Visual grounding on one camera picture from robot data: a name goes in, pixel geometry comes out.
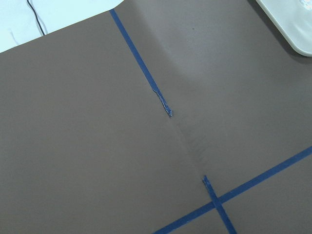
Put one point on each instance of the cream bear serving tray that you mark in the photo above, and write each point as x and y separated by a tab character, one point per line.
293	19

